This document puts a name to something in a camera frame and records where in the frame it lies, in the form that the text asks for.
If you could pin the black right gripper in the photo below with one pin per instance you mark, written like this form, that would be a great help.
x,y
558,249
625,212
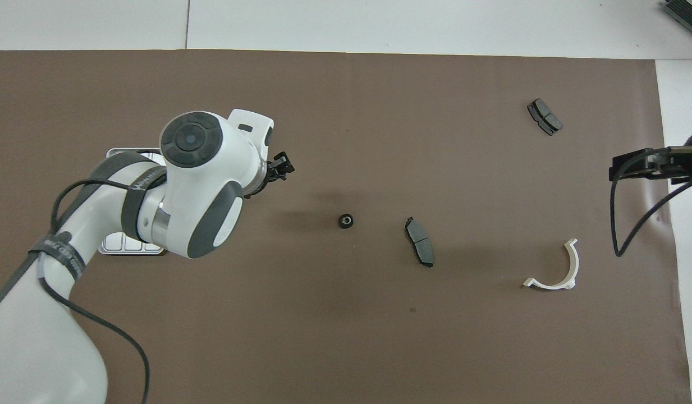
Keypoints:
x,y
682,164

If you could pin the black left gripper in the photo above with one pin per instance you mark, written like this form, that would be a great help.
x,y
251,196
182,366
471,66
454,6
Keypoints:
x,y
271,171

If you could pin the large black bearing gear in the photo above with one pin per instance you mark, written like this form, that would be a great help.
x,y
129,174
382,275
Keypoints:
x,y
346,220

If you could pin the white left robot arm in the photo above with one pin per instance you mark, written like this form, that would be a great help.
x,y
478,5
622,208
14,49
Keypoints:
x,y
194,185

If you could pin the silver metal tray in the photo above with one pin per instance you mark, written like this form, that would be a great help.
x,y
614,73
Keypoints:
x,y
127,247

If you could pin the short grey brake pad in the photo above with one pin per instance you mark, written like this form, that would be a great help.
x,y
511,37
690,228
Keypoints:
x,y
545,116

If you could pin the brown table mat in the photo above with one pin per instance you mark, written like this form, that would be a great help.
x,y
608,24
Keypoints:
x,y
379,112

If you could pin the long grey brake pad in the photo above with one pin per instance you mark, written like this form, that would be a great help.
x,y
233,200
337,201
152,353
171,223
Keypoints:
x,y
419,242

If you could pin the dark ribbed metal device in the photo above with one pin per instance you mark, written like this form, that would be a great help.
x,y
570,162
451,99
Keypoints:
x,y
685,15

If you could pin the white curved plastic bracket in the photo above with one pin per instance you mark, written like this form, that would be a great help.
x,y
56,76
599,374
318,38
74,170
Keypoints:
x,y
572,269

